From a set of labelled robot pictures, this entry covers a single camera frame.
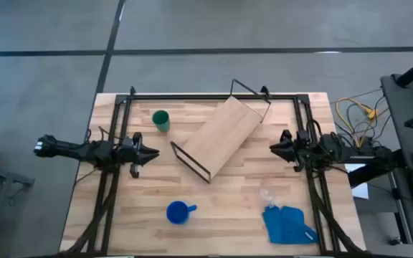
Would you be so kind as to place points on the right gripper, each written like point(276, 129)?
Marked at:
point(299, 150)

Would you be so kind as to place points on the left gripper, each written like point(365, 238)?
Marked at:
point(129, 152)

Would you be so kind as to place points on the green plastic cup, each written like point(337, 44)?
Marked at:
point(161, 122)

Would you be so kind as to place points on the clear glass cup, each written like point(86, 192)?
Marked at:
point(267, 195)

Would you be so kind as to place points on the blue plastic mug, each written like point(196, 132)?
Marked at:
point(178, 213)

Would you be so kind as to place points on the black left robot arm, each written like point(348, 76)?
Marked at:
point(66, 148)

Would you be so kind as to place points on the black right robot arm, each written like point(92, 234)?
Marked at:
point(339, 150)

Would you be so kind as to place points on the blue cloth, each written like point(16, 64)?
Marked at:
point(285, 225)

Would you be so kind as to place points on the white paper sheet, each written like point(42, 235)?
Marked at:
point(360, 190)

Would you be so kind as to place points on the grey side desk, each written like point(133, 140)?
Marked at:
point(403, 143)

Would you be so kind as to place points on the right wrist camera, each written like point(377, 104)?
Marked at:
point(286, 135)

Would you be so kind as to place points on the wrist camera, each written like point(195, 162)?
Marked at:
point(134, 171)
point(286, 135)

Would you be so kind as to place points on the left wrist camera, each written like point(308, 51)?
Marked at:
point(134, 171)

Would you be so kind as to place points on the wooden shelf with black frame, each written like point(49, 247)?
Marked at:
point(221, 136)

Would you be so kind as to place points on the black table frame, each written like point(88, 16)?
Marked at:
point(210, 96)

